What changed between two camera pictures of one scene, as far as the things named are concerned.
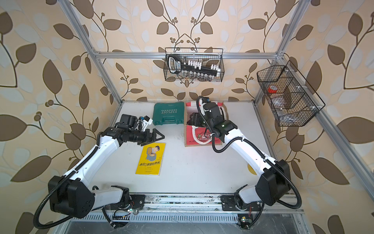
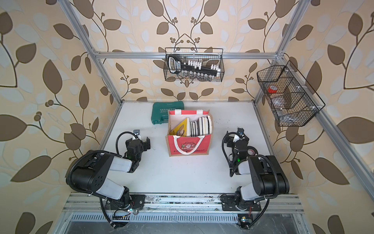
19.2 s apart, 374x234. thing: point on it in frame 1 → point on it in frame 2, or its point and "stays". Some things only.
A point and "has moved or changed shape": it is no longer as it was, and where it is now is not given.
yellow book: (150, 161) → (182, 129)
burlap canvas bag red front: (199, 136) has moved or changed shape
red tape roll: (272, 89) stays
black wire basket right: (292, 100) stays
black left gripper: (146, 140) → (145, 146)
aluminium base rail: (204, 208) stays
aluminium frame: (288, 63) stays
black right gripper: (196, 120) → (247, 141)
